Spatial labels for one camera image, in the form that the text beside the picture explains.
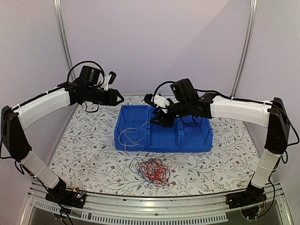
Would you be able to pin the aluminium corner post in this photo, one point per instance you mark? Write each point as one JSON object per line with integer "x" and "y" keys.
{"x": 246, "y": 46}
{"x": 62, "y": 32}

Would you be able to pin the blue plastic bin near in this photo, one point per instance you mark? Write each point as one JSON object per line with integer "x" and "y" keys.
{"x": 196, "y": 134}

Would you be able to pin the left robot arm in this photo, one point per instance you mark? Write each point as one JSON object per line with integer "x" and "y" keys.
{"x": 92, "y": 85}

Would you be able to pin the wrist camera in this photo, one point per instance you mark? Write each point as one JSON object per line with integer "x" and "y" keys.
{"x": 108, "y": 80}
{"x": 157, "y": 101}

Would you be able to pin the right aluminium corner post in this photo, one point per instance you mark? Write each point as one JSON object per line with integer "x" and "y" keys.
{"x": 246, "y": 46}

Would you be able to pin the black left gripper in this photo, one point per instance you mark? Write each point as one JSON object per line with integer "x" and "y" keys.
{"x": 112, "y": 99}

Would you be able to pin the left aluminium corner post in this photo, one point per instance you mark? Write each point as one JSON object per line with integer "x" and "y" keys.
{"x": 62, "y": 32}

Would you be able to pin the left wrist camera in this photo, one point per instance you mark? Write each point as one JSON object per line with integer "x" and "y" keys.
{"x": 108, "y": 80}

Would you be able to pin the aluminium front rail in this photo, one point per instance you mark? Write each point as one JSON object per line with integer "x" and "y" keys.
{"x": 104, "y": 209}

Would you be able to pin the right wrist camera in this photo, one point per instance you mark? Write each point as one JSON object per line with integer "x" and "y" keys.
{"x": 157, "y": 101}

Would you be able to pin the blue plastic bin far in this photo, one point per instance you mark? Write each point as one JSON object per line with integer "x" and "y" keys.
{"x": 130, "y": 127}

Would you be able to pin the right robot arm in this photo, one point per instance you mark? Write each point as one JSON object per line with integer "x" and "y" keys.
{"x": 212, "y": 104}

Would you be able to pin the floral tablecloth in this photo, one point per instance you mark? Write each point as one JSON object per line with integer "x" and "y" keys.
{"x": 86, "y": 158}

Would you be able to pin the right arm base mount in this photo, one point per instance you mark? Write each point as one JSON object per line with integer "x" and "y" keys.
{"x": 253, "y": 198}

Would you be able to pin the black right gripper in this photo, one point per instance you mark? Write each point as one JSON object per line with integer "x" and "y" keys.
{"x": 165, "y": 121}

